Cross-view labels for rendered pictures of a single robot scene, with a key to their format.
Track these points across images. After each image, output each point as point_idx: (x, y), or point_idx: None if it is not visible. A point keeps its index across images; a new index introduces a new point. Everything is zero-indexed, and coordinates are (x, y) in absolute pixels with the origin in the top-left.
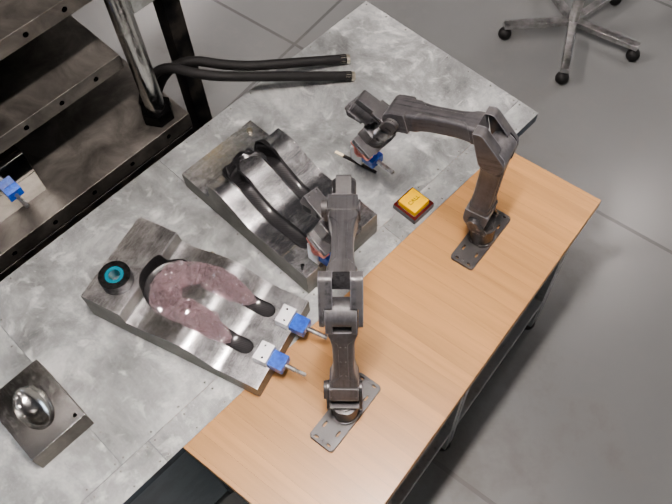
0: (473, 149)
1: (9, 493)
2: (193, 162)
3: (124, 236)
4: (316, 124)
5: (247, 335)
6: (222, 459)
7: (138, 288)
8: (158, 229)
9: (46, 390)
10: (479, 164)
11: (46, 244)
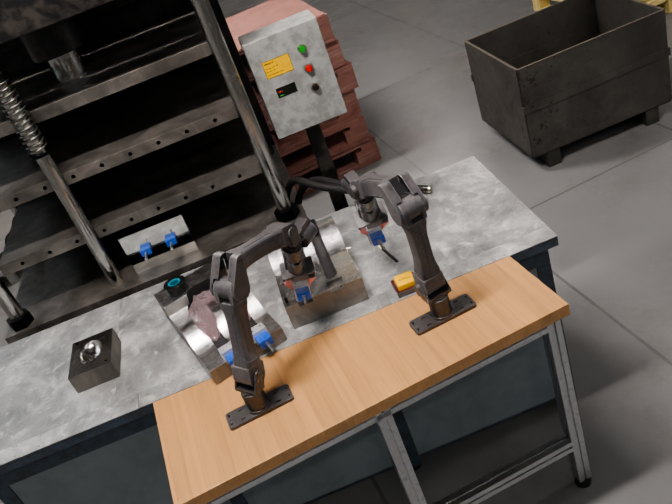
0: (483, 255)
1: (53, 402)
2: None
3: (200, 267)
4: None
5: (229, 339)
6: (167, 416)
7: (185, 296)
8: None
9: (103, 344)
10: (391, 216)
11: None
